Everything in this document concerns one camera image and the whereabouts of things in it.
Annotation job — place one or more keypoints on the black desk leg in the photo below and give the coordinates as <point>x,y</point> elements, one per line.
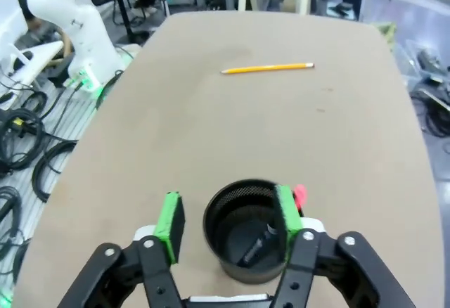
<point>124,16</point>

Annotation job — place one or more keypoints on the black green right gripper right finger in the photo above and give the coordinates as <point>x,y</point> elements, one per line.
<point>290,216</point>

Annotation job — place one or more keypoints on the black mesh pen holder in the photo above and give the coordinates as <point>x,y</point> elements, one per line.
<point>232,216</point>

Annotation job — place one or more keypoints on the yellow pencil with eraser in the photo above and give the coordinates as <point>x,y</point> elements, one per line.
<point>267,68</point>

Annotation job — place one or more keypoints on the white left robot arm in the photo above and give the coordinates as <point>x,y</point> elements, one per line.
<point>81,33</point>

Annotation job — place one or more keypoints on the black pen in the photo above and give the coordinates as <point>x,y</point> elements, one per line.
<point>255,250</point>

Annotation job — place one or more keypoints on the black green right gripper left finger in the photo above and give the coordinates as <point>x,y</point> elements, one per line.
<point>170,223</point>

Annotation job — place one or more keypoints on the red capped pen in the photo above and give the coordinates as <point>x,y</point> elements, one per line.
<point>301,197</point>

